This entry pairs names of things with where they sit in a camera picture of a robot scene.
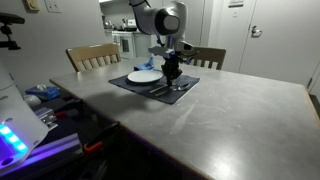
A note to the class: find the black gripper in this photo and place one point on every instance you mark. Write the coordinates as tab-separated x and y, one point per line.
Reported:
171	65

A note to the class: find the silver fork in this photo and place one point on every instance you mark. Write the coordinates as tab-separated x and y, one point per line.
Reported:
158	89

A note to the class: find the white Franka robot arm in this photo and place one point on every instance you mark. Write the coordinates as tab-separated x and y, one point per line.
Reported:
150	20

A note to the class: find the white round plate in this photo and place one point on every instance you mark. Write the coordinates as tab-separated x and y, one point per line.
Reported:
144	76

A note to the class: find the silver spoon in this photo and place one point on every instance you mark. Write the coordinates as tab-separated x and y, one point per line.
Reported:
182	87

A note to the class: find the dark blue placemat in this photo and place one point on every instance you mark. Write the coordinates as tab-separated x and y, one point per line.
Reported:
173	96

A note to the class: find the dark brown wooden chair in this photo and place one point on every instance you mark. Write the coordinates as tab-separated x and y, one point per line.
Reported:
210	53

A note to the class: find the white kitchen stove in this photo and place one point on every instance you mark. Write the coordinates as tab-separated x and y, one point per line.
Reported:
126	45

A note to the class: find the white door with sign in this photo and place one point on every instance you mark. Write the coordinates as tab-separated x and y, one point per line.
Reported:
230	40

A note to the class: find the silver kettle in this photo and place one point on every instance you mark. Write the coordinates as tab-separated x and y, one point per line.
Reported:
108	25

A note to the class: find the light wooden chair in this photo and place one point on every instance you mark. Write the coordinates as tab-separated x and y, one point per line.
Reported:
91	52

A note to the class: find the small white door label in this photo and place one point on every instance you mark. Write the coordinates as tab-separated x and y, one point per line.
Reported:
235	13

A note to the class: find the black orange clamp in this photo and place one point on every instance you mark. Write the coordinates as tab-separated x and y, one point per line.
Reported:
100	136

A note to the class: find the door sign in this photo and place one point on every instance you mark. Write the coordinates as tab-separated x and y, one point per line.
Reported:
236	3

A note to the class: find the blue tissue box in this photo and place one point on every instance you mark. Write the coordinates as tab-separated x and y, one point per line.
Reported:
45	92

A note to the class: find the white bowl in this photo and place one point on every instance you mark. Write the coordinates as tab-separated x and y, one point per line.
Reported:
32	100

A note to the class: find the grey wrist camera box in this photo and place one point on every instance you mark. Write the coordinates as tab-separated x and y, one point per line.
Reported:
160	51

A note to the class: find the aluminium extrusion rail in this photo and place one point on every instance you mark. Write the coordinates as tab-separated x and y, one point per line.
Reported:
53	146

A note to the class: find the beige wall thermostat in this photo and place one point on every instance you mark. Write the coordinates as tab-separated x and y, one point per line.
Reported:
32	5

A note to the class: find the black camera on mount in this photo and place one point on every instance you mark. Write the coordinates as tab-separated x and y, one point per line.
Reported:
10	18

